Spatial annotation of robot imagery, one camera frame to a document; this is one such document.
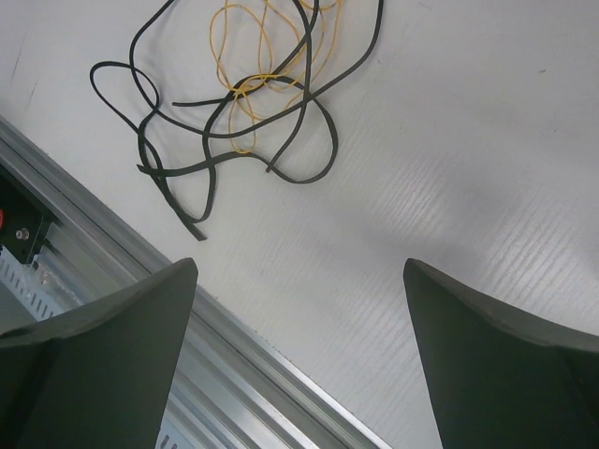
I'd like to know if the black cable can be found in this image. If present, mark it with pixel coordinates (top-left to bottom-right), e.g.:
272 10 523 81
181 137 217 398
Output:
90 62 339 242

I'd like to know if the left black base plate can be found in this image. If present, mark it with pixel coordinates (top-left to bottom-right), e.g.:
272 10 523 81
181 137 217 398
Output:
1 173 53 265

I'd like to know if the multicolour wire bundle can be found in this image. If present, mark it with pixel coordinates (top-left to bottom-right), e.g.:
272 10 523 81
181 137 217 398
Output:
209 0 341 154

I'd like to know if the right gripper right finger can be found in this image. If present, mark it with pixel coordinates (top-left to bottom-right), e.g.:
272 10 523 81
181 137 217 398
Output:
403 259 598 448

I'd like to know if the round black wire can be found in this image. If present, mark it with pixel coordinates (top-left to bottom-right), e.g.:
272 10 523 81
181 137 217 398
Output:
129 0 385 174

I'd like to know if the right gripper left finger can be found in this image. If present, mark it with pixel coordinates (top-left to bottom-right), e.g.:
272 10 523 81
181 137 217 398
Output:
1 258 197 448

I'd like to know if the white slotted cable duct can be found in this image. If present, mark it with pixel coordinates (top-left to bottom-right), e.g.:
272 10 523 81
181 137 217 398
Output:
1 249 65 321

